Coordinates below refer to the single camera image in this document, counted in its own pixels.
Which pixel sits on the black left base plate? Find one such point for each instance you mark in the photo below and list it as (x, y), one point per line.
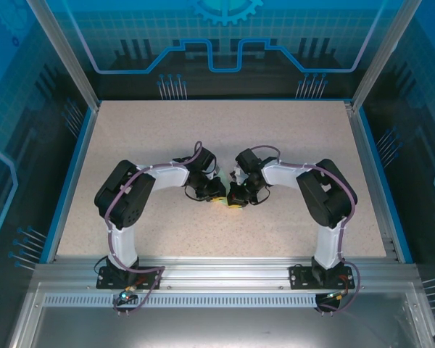
(103, 280)

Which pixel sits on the aluminium side rail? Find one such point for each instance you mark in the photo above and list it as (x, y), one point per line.
(373, 188)

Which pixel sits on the aluminium frame post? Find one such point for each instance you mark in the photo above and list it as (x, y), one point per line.
(381, 54)
(68, 54)

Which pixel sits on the blue table edge strip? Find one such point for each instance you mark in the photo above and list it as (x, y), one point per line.
(385, 188)
(69, 188)

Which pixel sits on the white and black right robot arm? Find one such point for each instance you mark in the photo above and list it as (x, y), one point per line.
(326, 203)

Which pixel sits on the light green paper sheet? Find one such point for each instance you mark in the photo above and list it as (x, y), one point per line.
(223, 203)

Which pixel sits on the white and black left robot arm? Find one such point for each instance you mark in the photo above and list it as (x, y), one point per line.
(168, 179)

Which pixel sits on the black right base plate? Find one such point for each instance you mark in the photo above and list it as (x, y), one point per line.
(297, 278)

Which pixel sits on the aluminium frame rail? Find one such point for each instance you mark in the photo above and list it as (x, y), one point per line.
(224, 273)

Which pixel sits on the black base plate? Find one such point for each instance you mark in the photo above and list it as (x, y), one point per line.
(297, 278)
(103, 280)

